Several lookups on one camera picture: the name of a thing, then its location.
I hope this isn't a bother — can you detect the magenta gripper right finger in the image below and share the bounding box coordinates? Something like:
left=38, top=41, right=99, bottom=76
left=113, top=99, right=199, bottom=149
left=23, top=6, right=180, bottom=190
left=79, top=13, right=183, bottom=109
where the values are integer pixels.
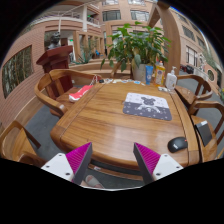
left=133, top=143, right=182, bottom=185

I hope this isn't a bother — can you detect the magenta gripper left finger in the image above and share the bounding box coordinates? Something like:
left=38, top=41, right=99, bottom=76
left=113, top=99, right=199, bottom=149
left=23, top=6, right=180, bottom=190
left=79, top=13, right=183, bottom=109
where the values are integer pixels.
left=42, top=142, right=92, bottom=185

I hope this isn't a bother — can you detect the black computer mouse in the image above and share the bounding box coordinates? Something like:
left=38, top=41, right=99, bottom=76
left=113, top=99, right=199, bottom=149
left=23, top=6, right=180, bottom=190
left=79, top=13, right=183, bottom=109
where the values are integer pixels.
left=167, top=137, right=188, bottom=153

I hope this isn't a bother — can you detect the grey patterned mouse pad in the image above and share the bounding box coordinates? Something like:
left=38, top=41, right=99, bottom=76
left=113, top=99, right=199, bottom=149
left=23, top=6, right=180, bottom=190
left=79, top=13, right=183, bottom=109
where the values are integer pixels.
left=123, top=93, right=172, bottom=121

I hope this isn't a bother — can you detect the shoe on floor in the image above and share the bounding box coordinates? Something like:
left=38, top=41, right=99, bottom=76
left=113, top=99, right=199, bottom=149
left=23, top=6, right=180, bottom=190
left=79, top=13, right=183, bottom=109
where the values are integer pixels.
left=85, top=175, right=103, bottom=189

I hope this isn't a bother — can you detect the wooden table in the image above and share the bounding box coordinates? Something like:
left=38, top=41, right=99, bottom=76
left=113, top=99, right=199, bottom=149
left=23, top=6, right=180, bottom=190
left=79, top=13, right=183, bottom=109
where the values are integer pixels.
left=50, top=83, right=199, bottom=170

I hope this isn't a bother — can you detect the wooden armchair near left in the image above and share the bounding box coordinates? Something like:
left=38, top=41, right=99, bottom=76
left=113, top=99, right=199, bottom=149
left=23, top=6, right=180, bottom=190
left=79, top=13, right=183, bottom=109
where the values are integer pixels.
left=0, top=120, right=46, bottom=168

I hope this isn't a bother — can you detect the wooden armchair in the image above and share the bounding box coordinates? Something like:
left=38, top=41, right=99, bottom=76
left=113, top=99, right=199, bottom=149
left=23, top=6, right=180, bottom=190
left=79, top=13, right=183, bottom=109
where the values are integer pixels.
left=175, top=74, right=212, bottom=108
left=0, top=120, right=46, bottom=168
left=34, top=69, right=101, bottom=117
left=188, top=101, right=224, bottom=162

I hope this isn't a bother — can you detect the black tablet on chair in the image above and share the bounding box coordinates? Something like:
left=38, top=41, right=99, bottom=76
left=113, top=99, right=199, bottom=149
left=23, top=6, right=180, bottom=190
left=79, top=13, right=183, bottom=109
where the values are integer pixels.
left=195, top=120, right=212, bottom=146

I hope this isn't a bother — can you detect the red and white bag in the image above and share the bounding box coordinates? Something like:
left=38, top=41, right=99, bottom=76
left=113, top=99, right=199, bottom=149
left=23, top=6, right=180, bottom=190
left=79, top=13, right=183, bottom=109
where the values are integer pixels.
left=69, top=85, right=92, bottom=102

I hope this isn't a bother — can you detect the wooden armchair near right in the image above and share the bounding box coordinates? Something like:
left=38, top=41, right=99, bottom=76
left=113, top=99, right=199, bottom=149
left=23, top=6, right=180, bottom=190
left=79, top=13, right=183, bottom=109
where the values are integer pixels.
left=188, top=101, right=224, bottom=162

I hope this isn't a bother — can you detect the wooden armchair far left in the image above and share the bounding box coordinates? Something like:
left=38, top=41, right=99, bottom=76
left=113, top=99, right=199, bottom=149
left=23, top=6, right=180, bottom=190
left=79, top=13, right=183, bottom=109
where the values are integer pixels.
left=34, top=69, right=101, bottom=117

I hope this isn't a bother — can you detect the white pump bottle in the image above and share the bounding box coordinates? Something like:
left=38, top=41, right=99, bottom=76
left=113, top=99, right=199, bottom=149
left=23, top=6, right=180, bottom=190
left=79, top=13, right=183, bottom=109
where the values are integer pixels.
left=165, top=66, right=177, bottom=90

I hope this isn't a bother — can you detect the wooden armchair far right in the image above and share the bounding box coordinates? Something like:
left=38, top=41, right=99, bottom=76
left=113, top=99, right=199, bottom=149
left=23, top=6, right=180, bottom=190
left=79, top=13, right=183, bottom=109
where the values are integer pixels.
left=175, top=74, right=212, bottom=108

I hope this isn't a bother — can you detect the yellow bottle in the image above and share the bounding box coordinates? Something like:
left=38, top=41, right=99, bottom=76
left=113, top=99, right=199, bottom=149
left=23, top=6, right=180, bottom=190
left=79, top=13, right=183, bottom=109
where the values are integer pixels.
left=155, top=61, right=165, bottom=86

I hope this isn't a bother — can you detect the white plant pot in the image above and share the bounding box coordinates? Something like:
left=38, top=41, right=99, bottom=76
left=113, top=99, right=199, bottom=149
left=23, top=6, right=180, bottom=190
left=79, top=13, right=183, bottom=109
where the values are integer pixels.
left=133, top=64, right=146, bottom=82

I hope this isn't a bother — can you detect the blue tube bottle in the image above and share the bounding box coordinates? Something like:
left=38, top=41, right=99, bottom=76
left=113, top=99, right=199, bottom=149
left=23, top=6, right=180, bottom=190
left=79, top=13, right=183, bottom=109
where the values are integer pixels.
left=146, top=65, right=153, bottom=85

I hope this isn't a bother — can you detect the green potted plant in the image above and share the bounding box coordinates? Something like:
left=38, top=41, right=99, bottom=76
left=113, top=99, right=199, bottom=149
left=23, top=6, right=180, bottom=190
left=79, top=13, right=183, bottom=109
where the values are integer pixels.
left=107, top=23, right=171, bottom=73

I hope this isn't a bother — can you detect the dark bust statue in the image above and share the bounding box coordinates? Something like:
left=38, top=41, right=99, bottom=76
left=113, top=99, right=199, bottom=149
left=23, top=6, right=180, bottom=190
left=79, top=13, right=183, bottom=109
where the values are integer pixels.
left=47, top=32, right=60, bottom=50

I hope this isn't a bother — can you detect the dark red wooden pedestal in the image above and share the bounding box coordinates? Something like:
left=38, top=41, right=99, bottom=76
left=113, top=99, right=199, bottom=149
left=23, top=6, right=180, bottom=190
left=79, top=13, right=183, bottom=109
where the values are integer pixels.
left=36, top=45, right=73, bottom=99

